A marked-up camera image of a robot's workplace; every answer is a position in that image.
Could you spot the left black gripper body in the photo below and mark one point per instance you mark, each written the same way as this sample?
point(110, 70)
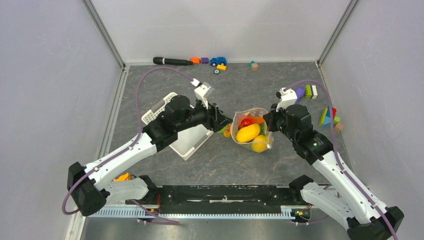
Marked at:
point(198, 115)

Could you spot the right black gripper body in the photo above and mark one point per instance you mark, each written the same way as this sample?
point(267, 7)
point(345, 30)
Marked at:
point(277, 122)

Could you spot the green toy pepper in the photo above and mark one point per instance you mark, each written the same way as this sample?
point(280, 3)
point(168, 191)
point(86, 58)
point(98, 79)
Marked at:
point(222, 130)

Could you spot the red orange toy chili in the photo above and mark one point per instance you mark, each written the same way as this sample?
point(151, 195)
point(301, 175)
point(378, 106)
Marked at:
point(246, 122)

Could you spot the yellow toy mango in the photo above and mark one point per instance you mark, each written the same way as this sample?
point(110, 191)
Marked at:
point(248, 133)

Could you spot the clear zip top bag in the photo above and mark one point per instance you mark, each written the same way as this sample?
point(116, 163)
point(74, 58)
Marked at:
point(239, 116)

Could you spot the green toy grapes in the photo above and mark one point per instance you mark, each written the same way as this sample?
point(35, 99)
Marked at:
point(263, 128)

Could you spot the orange toy pumpkin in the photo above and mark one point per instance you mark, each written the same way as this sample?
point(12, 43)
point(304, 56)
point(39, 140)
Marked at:
point(256, 119)

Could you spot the yellow toy lemon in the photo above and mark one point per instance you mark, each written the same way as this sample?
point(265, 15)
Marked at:
point(260, 144)

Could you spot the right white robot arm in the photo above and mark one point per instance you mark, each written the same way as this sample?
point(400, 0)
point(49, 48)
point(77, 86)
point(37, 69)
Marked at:
point(357, 209)

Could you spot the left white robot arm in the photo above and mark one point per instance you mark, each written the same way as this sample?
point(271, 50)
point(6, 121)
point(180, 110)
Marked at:
point(90, 187)

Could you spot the yellow butterfly toy block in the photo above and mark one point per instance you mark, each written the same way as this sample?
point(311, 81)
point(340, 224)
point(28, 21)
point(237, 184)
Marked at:
point(227, 131)

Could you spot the white perforated plastic basket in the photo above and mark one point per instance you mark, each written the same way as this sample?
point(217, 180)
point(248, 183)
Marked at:
point(189, 140)

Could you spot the purple toy eggplant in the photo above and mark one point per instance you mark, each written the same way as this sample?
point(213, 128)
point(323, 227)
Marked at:
point(300, 93)

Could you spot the multicolour brick stack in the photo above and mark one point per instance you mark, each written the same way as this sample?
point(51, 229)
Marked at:
point(328, 116)

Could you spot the green white brick stack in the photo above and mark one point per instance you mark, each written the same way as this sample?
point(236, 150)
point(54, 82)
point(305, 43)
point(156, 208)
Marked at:
point(311, 91)

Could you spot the small wooden cube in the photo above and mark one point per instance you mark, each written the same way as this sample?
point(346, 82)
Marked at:
point(338, 127)

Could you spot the yellow toy brick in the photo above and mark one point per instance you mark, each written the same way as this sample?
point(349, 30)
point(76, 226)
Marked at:
point(221, 67)

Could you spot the orange toy piece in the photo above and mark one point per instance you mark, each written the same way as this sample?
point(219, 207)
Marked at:
point(195, 60)

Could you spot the black microphone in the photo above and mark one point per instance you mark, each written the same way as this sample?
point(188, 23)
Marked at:
point(171, 61)

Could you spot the blue toy car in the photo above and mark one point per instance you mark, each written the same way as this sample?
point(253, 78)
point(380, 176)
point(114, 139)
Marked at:
point(215, 61)

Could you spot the purple toy block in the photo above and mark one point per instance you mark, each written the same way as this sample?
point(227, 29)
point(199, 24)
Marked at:
point(204, 60)

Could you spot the teal and wood cubes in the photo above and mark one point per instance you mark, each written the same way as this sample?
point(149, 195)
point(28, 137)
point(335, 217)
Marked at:
point(253, 66)

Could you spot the orange yellow clamp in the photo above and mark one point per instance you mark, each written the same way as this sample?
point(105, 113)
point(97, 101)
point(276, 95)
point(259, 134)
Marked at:
point(124, 177)

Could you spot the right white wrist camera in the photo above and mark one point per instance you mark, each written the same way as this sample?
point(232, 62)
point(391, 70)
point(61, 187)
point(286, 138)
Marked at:
point(287, 97)

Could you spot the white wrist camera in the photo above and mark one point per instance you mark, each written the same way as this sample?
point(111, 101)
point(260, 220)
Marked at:
point(202, 91)
point(287, 97)

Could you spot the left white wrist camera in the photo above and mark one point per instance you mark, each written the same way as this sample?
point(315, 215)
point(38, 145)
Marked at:
point(202, 91)

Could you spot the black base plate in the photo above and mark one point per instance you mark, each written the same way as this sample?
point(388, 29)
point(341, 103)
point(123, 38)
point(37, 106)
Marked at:
point(222, 199)

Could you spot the white cable duct rail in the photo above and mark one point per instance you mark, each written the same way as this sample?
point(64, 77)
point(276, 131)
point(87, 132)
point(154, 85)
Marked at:
point(137, 212)

